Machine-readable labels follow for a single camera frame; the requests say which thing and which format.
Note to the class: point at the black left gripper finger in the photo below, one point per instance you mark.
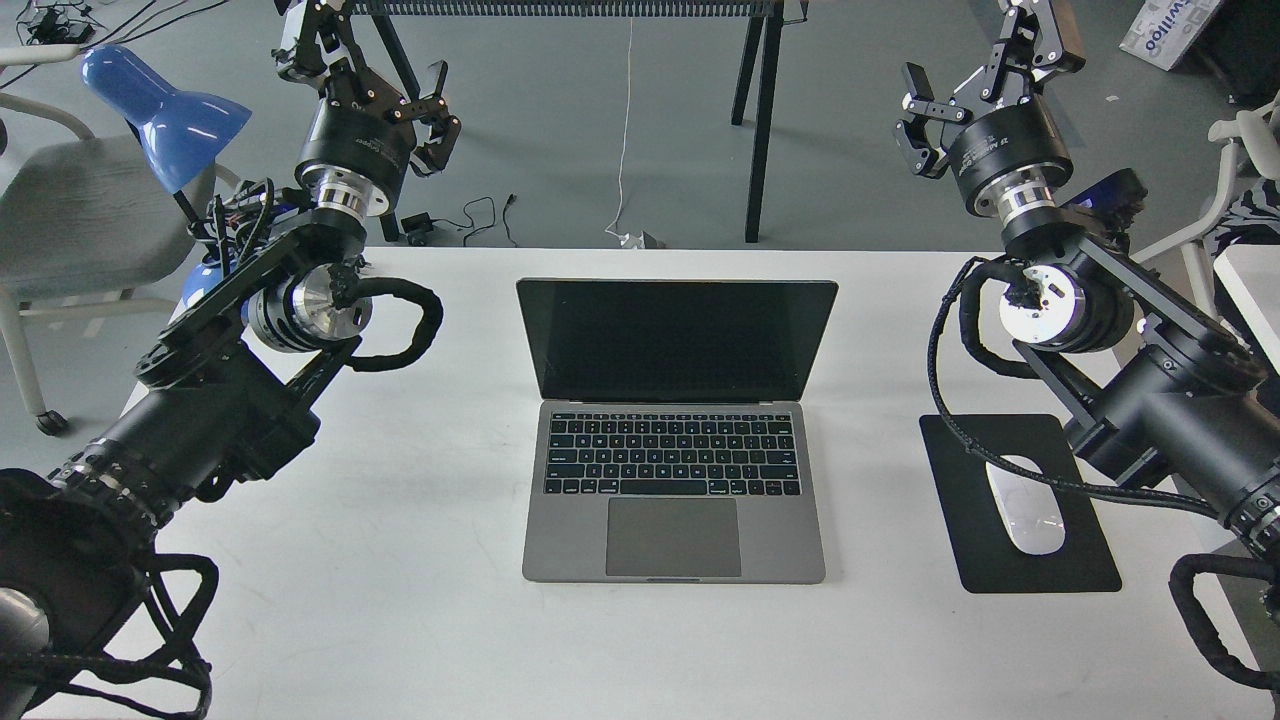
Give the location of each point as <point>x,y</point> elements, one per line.
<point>442,127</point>
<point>318,49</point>

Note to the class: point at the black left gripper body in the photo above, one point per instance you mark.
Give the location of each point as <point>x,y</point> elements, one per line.
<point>357,154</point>

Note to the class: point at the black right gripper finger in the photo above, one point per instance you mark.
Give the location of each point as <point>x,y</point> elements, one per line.
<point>919,108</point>
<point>1038,41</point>

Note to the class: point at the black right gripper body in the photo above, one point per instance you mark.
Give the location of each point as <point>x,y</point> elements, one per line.
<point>1009,128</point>

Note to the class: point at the grey laptop computer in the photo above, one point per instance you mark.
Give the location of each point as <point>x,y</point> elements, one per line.
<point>671,441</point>

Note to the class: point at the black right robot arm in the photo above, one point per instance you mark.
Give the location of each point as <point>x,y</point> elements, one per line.
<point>1162,398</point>

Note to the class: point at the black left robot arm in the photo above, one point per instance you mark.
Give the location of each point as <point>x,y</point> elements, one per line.
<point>231,382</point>

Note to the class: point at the white cardboard box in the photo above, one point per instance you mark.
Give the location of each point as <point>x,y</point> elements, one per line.
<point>1162,32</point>

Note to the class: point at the blue desk lamp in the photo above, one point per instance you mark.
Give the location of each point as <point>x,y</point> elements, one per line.
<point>181,134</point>

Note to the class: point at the white power plug on floor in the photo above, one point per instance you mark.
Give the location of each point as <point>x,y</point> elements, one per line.
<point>640,241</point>

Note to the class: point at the white office chair right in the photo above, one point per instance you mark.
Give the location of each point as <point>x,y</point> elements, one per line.
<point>1247,145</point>

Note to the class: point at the white side table corner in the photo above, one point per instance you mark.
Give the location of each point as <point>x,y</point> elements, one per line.
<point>1250,274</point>

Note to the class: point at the grey office chair left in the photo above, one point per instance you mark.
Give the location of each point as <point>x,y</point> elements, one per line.
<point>85,223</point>

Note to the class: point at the white computer mouse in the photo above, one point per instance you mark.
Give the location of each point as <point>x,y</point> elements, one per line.
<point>1029,511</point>

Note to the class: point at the black mouse pad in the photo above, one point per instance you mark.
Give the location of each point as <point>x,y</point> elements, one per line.
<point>985,558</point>

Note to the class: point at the black table frame background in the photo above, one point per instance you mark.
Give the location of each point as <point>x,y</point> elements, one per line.
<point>757,70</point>

